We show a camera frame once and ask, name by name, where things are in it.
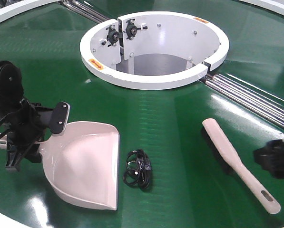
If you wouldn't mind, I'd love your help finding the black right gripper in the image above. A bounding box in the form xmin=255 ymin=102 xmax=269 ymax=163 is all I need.
xmin=253 ymin=140 xmax=284 ymax=179

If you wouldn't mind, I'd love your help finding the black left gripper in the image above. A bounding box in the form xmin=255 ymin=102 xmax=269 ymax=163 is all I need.
xmin=0 ymin=98 xmax=70 ymax=171

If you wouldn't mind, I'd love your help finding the beige hand brush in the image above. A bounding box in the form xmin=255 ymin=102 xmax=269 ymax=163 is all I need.
xmin=202 ymin=118 xmax=281 ymax=214

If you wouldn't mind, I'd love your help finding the pink plastic dustpan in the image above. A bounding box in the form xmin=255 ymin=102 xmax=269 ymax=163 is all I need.
xmin=0 ymin=121 xmax=120 ymax=211

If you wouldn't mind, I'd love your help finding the black cable bundle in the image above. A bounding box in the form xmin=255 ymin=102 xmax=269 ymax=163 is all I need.
xmin=122 ymin=149 xmax=152 ymax=190

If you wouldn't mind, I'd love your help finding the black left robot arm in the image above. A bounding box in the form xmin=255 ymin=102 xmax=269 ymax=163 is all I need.
xmin=0 ymin=60 xmax=70 ymax=171

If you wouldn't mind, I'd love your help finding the right steel roller strip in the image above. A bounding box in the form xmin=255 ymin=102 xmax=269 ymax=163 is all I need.
xmin=200 ymin=74 xmax=284 ymax=129

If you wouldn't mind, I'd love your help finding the steel roller strip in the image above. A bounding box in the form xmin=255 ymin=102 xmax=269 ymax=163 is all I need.
xmin=60 ymin=0 xmax=110 ymax=24
xmin=200 ymin=74 xmax=284 ymax=129

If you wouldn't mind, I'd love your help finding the front orange arrow sticker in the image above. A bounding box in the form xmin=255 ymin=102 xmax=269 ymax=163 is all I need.
xmin=88 ymin=58 xmax=104 ymax=70

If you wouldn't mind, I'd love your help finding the orange arrow sticker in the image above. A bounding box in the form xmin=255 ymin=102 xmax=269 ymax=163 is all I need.
xmin=88 ymin=58 xmax=104 ymax=70
xmin=194 ymin=17 xmax=209 ymax=24

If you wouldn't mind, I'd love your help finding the white outer rim front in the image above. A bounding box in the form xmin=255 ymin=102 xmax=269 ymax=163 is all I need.
xmin=0 ymin=213 xmax=28 ymax=228

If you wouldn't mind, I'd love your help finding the white rim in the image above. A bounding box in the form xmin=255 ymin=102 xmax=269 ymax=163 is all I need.
xmin=0 ymin=213 xmax=28 ymax=228
xmin=0 ymin=0 xmax=58 ymax=23
xmin=239 ymin=0 xmax=284 ymax=16

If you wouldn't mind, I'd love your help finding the left black bearing block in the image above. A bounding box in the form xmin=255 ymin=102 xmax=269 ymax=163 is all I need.
xmin=107 ymin=25 xmax=119 ymax=46

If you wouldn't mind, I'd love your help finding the black bearing block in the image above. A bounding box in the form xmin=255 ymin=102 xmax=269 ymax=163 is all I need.
xmin=125 ymin=19 xmax=148 ymax=40
xmin=107 ymin=25 xmax=119 ymax=46

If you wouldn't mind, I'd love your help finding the white outer rim left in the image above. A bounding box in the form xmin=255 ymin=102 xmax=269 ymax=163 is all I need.
xmin=0 ymin=0 xmax=58 ymax=23

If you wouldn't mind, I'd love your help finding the rear steel roller strip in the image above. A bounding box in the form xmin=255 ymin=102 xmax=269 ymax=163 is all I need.
xmin=60 ymin=0 xmax=110 ymax=24

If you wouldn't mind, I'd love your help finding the right black bearing block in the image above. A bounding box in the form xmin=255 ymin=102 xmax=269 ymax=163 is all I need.
xmin=125 ymin=19 xmax=148 ymax=40

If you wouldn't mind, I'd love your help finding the white outer rim right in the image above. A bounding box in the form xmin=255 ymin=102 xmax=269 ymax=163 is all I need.
xmin=239 ymin=0 xmax=284 ymax=16

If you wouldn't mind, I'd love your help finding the rear orange arrow sticker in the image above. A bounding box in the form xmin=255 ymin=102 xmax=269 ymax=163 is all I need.
xmin=194 ymin=17 xmax=209 ymax=24

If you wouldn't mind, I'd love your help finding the white inner conveyor ring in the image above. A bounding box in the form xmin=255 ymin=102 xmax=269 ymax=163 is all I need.
xmin=79 ymin=11 xmax=230 ymax=90

